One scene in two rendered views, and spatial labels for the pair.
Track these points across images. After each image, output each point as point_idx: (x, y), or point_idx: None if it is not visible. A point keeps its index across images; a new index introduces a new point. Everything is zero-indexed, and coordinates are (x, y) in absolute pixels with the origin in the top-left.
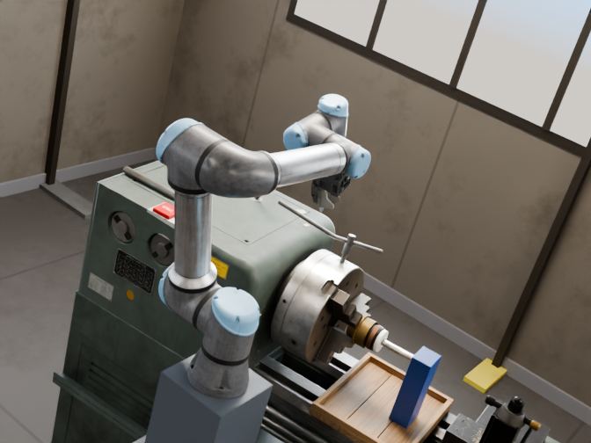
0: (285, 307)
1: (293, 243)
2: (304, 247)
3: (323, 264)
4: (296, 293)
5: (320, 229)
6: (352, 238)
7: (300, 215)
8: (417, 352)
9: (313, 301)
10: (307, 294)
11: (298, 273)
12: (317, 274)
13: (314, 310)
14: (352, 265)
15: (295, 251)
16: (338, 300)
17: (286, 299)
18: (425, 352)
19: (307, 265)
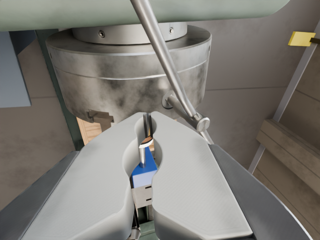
0: (50, 58)
1: (128, 1)
2: (159, 18)
3: (132, 87)
4: (63, 73)
5: (165, 73)
6: (195, 129)
7: (135, 12)
8: (144, 172)
9: (73, 103)
10: (71, 91)
11: (81, 61)
12: (103, 92)
13: (69, 107)
14: (175, 113)
15: (118, 18)
16: (103, 128)
17: (52, 57)
18: (150, 175)
19: (107, 65)
